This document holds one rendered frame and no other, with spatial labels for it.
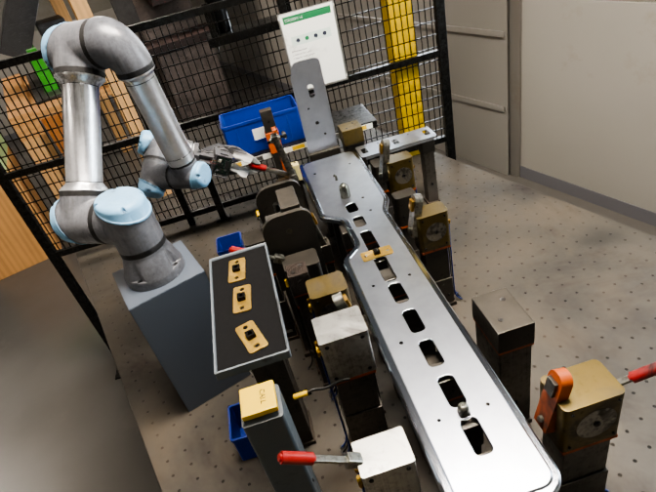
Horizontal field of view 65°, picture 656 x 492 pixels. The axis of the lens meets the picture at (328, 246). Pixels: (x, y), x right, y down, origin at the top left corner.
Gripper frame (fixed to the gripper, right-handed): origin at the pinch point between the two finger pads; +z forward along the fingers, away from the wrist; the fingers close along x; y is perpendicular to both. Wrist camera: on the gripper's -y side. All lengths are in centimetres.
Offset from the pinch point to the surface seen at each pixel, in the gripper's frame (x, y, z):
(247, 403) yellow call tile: -3, 96, -10
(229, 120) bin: -3, -51, -4
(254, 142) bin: -4.3, -35.2, 4.6
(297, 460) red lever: -3, 106, -3
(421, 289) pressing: 5, 65, 33
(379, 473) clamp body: -3, 109, 10
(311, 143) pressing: 3.9, -26.6, 23.9
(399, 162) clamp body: 16.1, 8.5, 43.3
